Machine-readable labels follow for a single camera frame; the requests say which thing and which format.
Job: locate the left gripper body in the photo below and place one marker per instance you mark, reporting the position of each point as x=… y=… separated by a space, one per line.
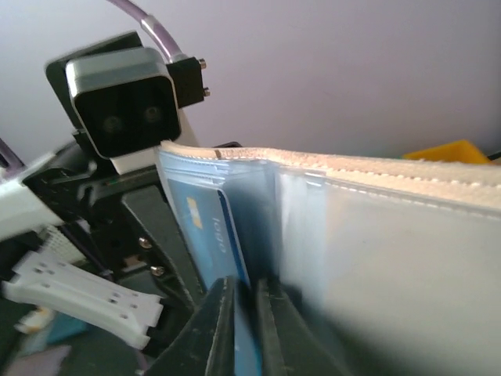
x=104 y=206

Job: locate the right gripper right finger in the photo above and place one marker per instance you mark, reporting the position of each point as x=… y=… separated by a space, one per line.
x=288 y=347

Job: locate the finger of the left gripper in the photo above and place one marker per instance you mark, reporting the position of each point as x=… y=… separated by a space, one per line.
x=163 y=246

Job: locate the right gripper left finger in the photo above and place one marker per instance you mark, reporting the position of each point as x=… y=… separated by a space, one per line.
x=195 y=340

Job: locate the white card holder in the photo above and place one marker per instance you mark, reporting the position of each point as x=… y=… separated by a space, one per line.
x=401 y=256

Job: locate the yellow bin far left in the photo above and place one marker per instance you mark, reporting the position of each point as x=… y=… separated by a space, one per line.
x=458 y=151

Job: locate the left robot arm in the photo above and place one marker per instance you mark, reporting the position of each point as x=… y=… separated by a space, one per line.
x=35 y=270

